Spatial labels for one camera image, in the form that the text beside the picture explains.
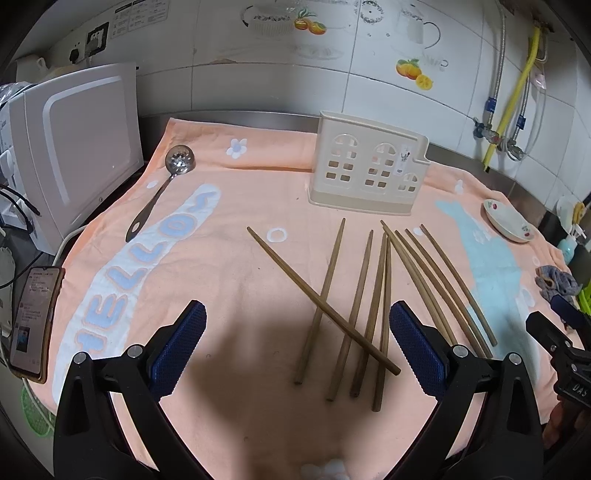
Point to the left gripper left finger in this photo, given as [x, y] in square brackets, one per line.
[89, 442]

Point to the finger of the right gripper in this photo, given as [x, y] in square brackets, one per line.
[550, 337]
[572, 316]

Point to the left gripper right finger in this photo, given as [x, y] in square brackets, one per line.
[485, 424]

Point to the wooden chopstick seven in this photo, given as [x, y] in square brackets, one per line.
[442, 292]

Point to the wooden chopstick six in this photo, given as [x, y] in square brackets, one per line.
[427, 296]

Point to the wooden chopstick five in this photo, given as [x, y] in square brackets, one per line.
[385, 332]

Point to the wooden chopstick one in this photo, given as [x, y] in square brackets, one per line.
[323, 304]

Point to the wooden chopstick four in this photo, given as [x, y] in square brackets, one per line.
[361, 366]

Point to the wooden chopstick three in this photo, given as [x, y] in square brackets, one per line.
[340, 364]

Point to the wooden chopstick eight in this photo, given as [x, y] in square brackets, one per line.
[460, 306]

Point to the person's right hand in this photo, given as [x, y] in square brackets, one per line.
[565, 419]

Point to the green plastic basket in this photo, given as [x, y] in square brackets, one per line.
[584, 299]

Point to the grey rag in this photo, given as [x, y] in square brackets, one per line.
[553, 281]

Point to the green mesh mat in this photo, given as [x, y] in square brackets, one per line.
[39, 419]

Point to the blue soap bottle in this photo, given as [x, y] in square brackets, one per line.
[568, 246]

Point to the white small dish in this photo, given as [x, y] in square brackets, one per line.
[508, 222]

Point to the smartphone in brown case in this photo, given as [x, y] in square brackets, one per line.
[29, 348]

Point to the peach printed towel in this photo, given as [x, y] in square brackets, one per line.
[236, 406]

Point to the cream plastic utensil holder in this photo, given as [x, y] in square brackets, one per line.
[367, 166]

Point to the steel slotted spoon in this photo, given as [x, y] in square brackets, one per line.
[179, 160]

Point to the white microwave oven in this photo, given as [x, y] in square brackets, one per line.
[66, 145]

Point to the black wall socket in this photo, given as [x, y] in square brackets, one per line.
[96, 40]

